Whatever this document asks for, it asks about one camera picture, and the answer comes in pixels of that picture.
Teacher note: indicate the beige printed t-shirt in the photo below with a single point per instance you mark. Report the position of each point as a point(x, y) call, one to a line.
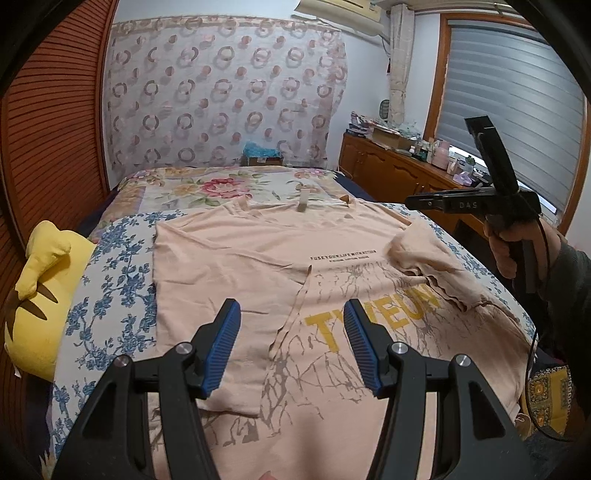
point(258, 258)

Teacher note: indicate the circle patterned sheer curtain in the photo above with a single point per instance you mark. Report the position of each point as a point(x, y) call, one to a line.
point(221, 92)

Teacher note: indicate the yellow plush toy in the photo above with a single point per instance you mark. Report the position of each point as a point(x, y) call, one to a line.
point(41, 295)

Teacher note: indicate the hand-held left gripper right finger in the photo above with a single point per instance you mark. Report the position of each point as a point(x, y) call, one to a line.
point(362, 346)

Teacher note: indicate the blue floral blanket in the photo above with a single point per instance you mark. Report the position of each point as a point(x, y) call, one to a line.
point(115, 277)

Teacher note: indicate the person's right forearm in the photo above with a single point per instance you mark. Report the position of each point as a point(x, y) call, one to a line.
point(570, 286)

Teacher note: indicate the grey window blind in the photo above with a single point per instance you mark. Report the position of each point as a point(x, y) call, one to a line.
point(512, 101)

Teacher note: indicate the person's right hand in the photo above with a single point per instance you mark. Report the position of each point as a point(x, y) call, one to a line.
point(501, 258)

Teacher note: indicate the wooden louvered door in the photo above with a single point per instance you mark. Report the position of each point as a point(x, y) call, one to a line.
point(51, 138)

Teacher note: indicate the open cardboard box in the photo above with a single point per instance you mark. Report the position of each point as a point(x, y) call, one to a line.
point(388, 137)

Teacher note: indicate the white air conditioner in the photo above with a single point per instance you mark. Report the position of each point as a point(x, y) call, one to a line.
point(341, 11)

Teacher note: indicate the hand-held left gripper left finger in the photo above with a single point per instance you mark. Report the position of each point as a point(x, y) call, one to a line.
point(225, 344)

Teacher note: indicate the yellow patterned cushion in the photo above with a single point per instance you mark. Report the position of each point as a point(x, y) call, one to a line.
point(551, 392)

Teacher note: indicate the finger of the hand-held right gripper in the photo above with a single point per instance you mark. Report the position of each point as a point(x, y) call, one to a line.
point(429, 201)

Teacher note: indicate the small cardboard box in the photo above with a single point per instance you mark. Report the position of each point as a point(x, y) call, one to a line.
point(265, 161)

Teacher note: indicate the white oval fan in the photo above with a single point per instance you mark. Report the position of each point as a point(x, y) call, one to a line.
point(385, 110)

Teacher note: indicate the wooden cabinet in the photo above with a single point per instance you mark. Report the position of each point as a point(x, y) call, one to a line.
point(383, 161)

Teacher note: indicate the pink floral quilt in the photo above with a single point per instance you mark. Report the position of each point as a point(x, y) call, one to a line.
point(358, 187)

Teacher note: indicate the beige lace curtain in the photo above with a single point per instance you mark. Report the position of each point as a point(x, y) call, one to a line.
point(400, 69)

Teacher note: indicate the pink container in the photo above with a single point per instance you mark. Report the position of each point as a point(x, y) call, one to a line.
point(441, 154)

